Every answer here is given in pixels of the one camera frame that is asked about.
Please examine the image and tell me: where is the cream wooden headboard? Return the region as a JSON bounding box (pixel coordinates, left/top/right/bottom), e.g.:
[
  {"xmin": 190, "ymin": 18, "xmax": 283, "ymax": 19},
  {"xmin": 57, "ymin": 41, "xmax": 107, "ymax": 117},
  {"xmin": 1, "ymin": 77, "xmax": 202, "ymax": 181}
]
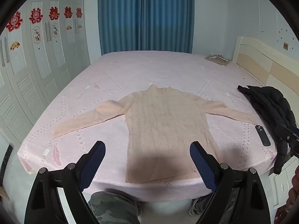
[{"xmin": 232, "ymin": 35, "xmax": 299, "ymax": 94}]

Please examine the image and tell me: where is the black padded jacket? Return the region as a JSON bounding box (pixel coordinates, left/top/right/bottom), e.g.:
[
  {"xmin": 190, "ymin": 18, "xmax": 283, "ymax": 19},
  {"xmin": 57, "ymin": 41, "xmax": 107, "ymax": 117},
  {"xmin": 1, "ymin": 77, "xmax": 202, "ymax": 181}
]
[{"xmin": 238, "ymin": 85, "xmax": 296, "ymax": 175}]

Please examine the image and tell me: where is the red paper decoration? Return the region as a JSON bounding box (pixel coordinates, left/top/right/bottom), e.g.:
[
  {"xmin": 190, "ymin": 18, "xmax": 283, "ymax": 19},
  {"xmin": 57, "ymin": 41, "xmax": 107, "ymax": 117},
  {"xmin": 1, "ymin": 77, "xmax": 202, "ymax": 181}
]
[
  {"xmin": 76, "ymin": 8, "xmax": 83, "ymax": 18},
  {"xmin": 64, "ymin": 7, "xmax": 73, "ymax": 18},
  {"xmin": 29, "ymin": 8, "xmax": 43, "ymax": 24},
  {"xmin": 49, "ymin": 7, "xmax": 60, "ymax": 20},
  {"xmin": 6, "ymin": 11, "xmax": 23, "ymax": 32}
]

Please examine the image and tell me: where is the camouflage trouser leg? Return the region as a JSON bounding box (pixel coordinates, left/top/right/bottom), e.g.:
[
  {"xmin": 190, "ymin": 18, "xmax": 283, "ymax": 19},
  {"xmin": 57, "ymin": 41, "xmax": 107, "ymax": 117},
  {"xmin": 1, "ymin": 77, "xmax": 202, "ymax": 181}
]
[{"xmin": 88, "ymin": 192, "xmax": 142, "ymax": 224}]

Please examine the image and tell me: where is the white wardrobe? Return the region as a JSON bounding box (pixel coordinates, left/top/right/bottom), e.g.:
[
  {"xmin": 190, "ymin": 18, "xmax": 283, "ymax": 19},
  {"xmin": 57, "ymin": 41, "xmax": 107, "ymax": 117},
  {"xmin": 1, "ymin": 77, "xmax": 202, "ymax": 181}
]
[{"xmin": 1, "ymin": 0, "xmax": 90, "ymax": 146}]

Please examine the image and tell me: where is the blue curtain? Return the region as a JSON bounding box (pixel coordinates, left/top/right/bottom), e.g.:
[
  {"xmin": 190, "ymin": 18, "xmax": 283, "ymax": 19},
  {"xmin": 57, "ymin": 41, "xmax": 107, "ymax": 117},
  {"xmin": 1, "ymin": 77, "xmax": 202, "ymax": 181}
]
[{"xmin": 98, "ymin": 0, "xmax": 195, "ymax": 55}]

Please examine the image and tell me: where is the peach knit sweater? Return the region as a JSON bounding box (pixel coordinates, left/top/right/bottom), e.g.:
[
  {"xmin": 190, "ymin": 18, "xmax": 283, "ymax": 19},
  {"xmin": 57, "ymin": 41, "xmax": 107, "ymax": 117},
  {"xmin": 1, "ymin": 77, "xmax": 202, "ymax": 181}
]
[{"xmin": 53, "ymin": 85, "xmax": 258, "ymax": 183}]

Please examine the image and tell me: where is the person right hand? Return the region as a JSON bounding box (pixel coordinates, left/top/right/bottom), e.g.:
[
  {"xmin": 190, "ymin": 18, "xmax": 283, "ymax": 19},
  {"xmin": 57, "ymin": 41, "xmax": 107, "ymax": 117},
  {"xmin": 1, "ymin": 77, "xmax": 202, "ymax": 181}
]
[{"xmin": 286, "ymin": 172, "xmax": 298, "ymax": 210}]

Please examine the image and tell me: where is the black remote control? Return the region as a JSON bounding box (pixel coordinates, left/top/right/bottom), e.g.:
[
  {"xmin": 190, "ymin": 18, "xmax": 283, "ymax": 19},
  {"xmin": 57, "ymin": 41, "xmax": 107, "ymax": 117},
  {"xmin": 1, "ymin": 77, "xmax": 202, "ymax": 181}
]
[{"xmin": 255, "ymin": 125, "xmax": 271, "ymax": 147}]

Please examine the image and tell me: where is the grey sneaker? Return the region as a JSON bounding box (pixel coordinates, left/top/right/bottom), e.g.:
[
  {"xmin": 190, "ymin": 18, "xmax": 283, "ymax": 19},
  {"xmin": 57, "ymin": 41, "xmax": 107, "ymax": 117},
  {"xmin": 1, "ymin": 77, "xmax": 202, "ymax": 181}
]
[{"xmin": 189, "ymin": 193, "xmax": 213, "ymax": 216}]

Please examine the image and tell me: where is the white bedside cabinet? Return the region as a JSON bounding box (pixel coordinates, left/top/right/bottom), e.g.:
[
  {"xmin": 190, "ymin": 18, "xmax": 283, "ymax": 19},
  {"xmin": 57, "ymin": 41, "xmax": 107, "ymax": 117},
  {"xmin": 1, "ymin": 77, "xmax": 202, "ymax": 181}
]
[{"xmin": 269, "ymin": 156, "xmax": 298, "ymax": 209}]

